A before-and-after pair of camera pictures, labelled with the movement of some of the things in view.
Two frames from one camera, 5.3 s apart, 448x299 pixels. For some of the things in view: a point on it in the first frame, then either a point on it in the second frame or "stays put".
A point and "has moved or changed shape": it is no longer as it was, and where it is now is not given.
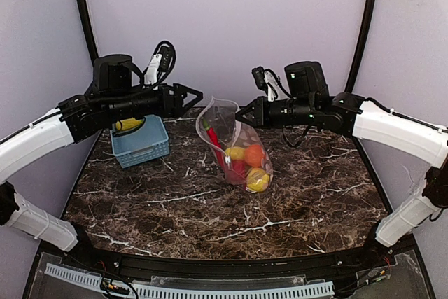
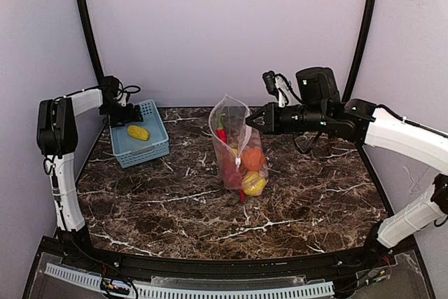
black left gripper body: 176,99 → 129,114
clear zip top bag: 241,155 has moved or changed shape
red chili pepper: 216,145 → 223,136
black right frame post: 366,29 stays put
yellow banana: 127,123 has moved or changed shape
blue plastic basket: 149,141 stays put
